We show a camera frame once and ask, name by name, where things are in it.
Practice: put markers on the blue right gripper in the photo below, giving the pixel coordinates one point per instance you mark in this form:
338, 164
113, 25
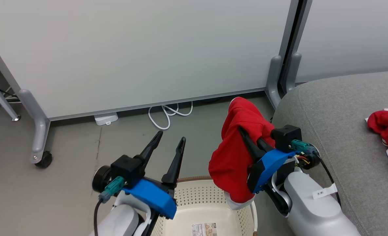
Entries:
266, 167

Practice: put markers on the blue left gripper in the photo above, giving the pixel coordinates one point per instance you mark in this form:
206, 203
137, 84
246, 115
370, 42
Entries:
154, 198

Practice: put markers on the red garment with white cuff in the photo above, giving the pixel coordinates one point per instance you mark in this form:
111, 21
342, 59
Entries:
233, 157

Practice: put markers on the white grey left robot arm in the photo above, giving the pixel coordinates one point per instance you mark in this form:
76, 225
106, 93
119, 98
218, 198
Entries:
118, 223

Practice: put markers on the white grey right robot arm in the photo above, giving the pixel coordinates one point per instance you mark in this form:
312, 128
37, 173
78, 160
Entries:
311, 213

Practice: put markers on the cream perforated laundry basket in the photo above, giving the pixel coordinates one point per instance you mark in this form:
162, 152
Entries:
194, 216

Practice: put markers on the printed basket sticker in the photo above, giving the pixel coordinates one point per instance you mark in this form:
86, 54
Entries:
204, 230

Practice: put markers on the black round right gripper motor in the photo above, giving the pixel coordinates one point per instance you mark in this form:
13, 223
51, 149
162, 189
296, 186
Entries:
311, 160

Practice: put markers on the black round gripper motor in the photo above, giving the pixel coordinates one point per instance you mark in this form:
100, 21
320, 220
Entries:
100, 178
311, 160

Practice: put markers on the black round left gripper motor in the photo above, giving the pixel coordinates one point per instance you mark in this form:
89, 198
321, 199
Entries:
100, 178

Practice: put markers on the grey curved partition leg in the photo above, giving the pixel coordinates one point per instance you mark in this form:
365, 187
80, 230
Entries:
292, 70
273, 82

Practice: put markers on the white power adapter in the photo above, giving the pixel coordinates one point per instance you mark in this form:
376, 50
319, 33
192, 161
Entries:
106, 119

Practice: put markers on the grey fabric sofa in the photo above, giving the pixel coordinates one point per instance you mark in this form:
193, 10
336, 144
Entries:
344, 141

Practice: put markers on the wide white partition panel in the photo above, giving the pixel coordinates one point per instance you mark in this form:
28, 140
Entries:
131, 49

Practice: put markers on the black caster wheel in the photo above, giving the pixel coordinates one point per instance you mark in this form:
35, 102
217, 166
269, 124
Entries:
45, 160

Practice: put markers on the grey partition leg with caster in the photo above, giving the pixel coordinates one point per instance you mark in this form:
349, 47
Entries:
40, 131

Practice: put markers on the narrow white partition panel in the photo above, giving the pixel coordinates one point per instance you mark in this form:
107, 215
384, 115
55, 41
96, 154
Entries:
354, 36

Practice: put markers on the grey metal table leg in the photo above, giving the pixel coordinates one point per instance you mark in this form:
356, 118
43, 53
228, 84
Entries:
0, 100

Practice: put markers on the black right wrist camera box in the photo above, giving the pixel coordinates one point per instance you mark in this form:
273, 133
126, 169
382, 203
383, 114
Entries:
285, 136

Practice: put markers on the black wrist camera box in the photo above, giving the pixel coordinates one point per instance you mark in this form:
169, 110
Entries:
285, 136
126, 170

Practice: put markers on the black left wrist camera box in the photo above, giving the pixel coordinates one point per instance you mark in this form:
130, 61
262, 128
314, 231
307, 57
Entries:
126, 170

